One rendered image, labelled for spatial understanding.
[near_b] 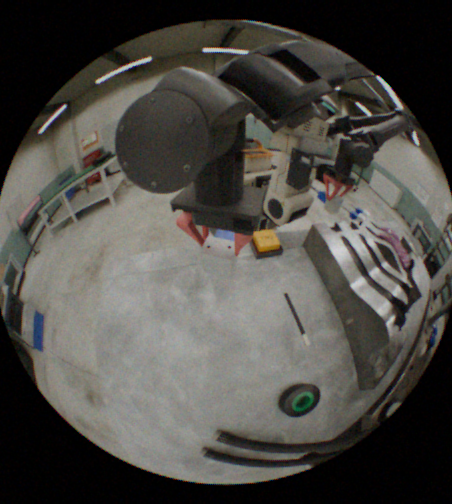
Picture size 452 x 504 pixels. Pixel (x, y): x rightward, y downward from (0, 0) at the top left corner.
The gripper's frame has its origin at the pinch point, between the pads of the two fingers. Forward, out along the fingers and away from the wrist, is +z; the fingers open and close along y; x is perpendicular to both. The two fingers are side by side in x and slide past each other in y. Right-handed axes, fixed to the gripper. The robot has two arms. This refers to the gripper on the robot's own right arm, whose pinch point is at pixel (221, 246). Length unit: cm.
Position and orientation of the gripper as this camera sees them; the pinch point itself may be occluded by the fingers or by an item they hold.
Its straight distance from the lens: 24.2
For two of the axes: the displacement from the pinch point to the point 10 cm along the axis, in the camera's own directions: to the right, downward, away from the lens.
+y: 9.5, 2.2, -2.0
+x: 3.0, -7.3, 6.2
